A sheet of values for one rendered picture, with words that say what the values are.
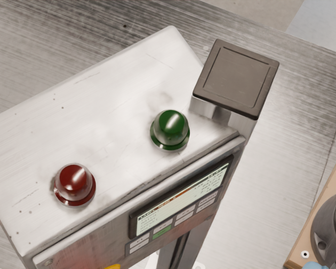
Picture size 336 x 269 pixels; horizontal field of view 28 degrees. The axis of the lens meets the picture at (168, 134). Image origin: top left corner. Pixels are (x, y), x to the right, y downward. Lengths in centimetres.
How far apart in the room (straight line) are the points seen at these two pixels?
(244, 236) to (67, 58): 44
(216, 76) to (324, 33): 86
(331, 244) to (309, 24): 45
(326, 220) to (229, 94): 62
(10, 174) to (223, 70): 15
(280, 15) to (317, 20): 101
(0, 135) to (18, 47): 79
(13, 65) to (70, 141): 78
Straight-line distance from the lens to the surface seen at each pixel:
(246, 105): 42
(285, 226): 111
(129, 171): 42
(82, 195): 40
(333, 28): 130
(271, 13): 230
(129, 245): 51
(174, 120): 41
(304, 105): 120
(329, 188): 110
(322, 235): 103
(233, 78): 43
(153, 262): 107
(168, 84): 45
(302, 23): 129
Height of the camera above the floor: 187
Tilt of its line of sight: 66 degrees down
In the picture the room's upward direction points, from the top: 9 degrees clockwise
